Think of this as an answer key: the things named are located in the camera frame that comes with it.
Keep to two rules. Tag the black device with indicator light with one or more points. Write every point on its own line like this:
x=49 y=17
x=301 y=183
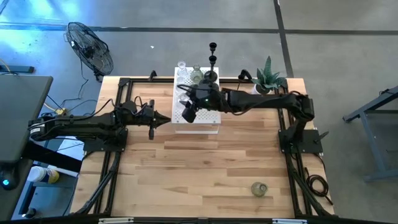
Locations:
x=11 y=177

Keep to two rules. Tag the yellow power strip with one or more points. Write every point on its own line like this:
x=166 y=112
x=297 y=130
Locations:
x=61 y=111

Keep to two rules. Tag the clear glass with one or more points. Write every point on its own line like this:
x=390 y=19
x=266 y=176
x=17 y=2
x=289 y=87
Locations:
x=196 y=76

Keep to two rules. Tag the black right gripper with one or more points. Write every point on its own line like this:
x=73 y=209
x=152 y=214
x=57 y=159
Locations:
x=208 y=99

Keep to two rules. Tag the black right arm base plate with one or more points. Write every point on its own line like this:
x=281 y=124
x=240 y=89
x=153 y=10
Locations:
x=311 y=140

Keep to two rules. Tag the black aluminium table frame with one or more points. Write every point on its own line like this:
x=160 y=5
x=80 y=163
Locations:
x=140 y=80

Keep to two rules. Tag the white and yellow canister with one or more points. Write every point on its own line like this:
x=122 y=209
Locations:
x=46 y=175

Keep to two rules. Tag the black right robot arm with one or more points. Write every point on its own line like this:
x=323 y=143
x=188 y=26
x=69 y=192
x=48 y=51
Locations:
x=264 y=101

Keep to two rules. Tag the snake plant in white pot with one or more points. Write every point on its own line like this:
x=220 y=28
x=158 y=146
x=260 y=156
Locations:
x=267 y=77

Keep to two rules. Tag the blue-grey table trestle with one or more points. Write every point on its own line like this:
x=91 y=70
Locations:
x=375 y=155

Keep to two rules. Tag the white perforated metal shelf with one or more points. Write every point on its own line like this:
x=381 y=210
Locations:
x=205 y=116

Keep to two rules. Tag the black flat floor bar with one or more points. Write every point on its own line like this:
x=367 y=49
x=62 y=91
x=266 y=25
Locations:
x=18 y=69

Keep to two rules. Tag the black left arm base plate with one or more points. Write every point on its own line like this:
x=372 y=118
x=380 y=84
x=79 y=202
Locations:
x=119 y=146

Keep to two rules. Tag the dark grey desk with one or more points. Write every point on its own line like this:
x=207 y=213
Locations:
x=21 y=118

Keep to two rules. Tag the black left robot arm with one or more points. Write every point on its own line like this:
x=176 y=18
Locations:
x=77 y=123

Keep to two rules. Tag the silver edge bracket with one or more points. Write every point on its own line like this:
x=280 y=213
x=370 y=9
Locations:
x=289 y=221
x=116 y=221

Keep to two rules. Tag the black frame-mounted clip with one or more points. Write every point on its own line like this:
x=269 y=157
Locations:
x=247 y=72
x=152 y=75

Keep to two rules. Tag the small black floor object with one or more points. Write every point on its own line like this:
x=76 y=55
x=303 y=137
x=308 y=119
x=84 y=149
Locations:
x=29 y=213

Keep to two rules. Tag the black floor fan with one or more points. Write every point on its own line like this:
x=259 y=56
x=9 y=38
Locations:
x=90 y=49

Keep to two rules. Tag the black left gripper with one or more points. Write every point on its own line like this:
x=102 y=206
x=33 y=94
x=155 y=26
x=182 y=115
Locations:
x=144 y=117

